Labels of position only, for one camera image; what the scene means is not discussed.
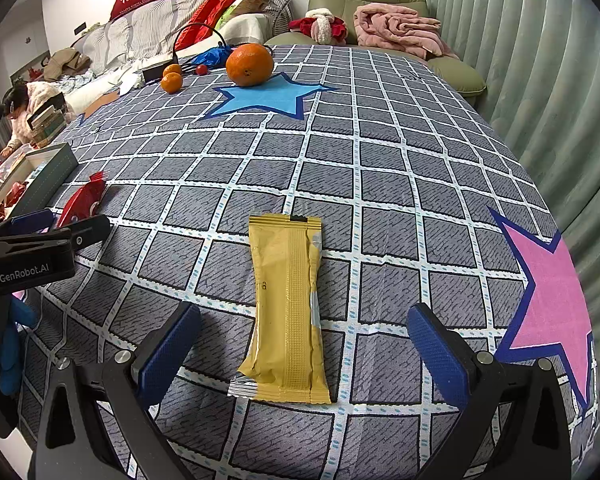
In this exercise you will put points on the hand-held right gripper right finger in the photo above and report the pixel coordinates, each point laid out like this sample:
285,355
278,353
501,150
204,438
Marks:
437,357

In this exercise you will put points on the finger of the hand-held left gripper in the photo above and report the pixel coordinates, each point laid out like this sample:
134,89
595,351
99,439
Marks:
87,230
30,221

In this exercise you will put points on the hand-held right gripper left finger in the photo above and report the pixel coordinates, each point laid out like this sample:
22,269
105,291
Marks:
172,355

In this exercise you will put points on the red snack packet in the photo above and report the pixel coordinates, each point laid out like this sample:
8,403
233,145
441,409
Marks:
82,200

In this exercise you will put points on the grey storage tray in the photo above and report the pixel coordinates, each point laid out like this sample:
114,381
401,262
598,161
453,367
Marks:
55,165

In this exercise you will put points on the long yellow snack packet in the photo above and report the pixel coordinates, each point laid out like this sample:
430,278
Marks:
285,310

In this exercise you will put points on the person's left hand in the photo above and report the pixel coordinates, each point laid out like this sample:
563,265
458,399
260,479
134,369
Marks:
11,360

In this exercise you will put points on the white quilt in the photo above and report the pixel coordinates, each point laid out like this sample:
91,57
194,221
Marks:
95,91

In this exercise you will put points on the crumpled white tissue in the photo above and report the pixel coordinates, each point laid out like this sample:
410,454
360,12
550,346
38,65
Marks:
130,82

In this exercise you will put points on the beige clothing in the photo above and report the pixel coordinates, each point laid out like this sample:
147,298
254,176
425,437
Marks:
62,62

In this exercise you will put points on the small tangerine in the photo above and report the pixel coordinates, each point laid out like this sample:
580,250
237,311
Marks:
171,83
171,68

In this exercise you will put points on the black power adapter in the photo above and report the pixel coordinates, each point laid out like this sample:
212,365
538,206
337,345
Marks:
155,70

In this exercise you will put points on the grey checkered star bed sheet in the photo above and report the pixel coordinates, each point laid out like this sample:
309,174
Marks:
405,185

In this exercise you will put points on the red cherry tomato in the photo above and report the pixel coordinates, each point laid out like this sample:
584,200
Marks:
200,69

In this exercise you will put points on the grey striped sofa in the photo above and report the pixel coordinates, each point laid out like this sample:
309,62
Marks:
150,30

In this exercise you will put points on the blue plastic bag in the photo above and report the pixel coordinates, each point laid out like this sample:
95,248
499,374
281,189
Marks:
207,56

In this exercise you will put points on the large orange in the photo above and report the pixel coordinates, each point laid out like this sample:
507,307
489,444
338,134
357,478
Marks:
250,65

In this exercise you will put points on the red cushions on sofa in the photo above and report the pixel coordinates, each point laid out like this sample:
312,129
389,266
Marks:
205,15

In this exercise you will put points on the white lace cloth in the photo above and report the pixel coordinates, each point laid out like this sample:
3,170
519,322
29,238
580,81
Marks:
247,30

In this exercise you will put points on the green printed paper bag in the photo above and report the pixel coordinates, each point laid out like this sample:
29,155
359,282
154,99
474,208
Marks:
247,2

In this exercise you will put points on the red and white plush toy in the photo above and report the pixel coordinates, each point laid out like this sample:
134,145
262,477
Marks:
322,25

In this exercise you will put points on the pink folded blanket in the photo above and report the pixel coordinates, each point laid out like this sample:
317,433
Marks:
400,27

